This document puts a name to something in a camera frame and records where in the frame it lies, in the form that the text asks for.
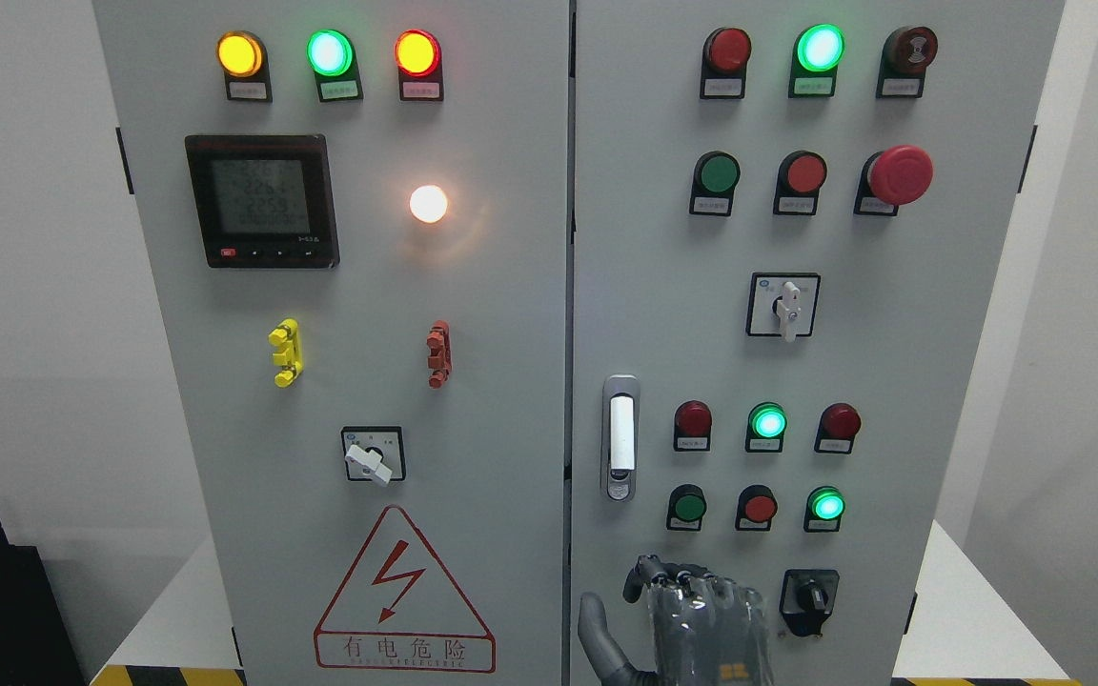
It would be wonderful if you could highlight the green lit indicator middle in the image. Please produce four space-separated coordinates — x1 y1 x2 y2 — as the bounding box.
744 401 787 454

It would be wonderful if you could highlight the grey right cabinet door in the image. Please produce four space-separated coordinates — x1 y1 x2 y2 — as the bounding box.
571 1 1064 685

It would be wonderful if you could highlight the left door white selector switch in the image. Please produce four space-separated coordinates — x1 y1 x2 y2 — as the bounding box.
340 426 406 486

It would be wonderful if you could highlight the green lit indicator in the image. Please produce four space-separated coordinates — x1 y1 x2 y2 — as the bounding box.
744 401 787 454
804 485 845 533
788 23 845 97

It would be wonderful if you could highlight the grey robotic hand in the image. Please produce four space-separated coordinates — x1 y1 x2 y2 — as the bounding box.
578 555 774 685

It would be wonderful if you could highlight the red push button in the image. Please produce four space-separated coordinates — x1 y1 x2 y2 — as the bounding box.
735 485 778 533
774 151 827 216

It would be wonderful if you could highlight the white selector switch upper right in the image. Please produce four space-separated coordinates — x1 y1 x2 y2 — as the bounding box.
746 272 821 342

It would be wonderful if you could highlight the green indicator light top left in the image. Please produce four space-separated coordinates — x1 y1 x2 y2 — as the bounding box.
306 29 363 103

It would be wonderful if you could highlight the red push button upper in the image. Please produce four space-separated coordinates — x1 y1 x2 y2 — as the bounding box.
774 151 827 216

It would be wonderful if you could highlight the grey cabinet door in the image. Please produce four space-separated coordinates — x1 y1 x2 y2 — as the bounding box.
94 1 571 685
571 1 1064 685

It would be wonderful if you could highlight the green push button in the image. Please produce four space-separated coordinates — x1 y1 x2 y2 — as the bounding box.
690 151 741 217
665 483 707 533

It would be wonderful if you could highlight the green push button upper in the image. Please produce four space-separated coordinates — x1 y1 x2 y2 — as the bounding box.
690 151 741 217

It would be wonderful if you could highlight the red triangle warning sticker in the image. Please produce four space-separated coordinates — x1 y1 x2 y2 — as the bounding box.
314 505 497 674

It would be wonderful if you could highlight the red push button lower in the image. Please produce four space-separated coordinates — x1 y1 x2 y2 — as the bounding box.
735 485 778 533

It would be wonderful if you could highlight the dark red indicator top right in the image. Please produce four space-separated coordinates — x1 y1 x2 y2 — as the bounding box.
699 27 751 100

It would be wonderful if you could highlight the black digital power meter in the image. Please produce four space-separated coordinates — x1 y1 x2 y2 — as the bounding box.
184 134 339 269

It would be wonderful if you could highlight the white lit indicator light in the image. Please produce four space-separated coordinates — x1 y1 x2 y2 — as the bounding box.
408 184 450 225

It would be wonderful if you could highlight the red lit indicator light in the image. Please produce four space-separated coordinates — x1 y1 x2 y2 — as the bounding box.
394 29 444 101

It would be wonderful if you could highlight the grey left cabinet door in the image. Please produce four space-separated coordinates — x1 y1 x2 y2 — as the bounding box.
94 1 571 685

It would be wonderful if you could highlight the yellow terminal clip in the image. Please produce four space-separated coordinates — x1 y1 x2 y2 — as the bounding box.
269 318 304 387

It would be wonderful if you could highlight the green lit indicator top right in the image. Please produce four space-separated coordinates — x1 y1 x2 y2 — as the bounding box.
788 23 845 97

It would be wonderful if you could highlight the silver door handle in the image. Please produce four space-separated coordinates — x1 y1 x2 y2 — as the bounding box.
601 374 641 502

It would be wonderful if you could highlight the red emergency stop button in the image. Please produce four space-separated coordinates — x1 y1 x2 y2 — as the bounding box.
853 145 934 217

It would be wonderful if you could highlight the dark red buzzer indicator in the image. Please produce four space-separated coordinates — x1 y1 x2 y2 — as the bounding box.
876 26 938 99

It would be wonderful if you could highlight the dark red indicator middle left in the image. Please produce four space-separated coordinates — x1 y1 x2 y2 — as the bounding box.
674 400 713 452

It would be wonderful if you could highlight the green push button lower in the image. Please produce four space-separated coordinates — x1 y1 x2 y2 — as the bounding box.
665 483 707 533

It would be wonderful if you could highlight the black box with antenna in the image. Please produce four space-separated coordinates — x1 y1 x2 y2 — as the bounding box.
0 520 87 685

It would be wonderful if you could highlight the red terminal clip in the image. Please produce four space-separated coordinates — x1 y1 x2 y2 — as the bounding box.
424 320 453 390

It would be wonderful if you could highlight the dark red indicator middle right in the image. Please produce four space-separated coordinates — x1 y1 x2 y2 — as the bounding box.
814 401 862 454

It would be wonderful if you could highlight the green lit indicator lower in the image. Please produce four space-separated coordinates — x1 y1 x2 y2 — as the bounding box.
804 485 845 533

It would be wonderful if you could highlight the yellow indicator light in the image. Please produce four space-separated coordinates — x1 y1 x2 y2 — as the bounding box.
216 30 272 103

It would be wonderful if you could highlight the black rotary selector switch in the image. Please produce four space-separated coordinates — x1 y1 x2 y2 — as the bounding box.
778 569 840 637

